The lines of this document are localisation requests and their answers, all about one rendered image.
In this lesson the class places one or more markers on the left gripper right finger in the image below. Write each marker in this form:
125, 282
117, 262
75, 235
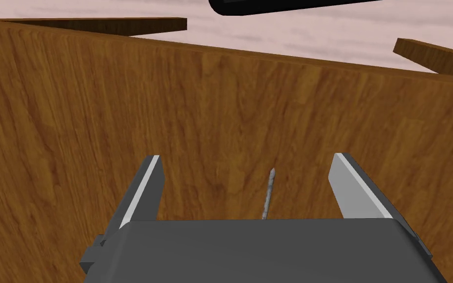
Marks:
354, 196

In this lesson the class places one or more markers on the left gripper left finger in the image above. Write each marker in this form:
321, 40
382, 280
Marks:
148, 196

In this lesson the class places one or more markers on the silver cutlery piece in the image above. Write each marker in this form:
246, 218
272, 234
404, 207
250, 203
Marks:
268, 194

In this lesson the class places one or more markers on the brown wooden table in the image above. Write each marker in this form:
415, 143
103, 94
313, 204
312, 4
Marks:
226, 114

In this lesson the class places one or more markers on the brown wooden board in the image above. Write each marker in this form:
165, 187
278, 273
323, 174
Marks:
112, 25
438, 57

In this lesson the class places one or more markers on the black flat rounded object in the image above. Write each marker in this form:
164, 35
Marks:
281, 6

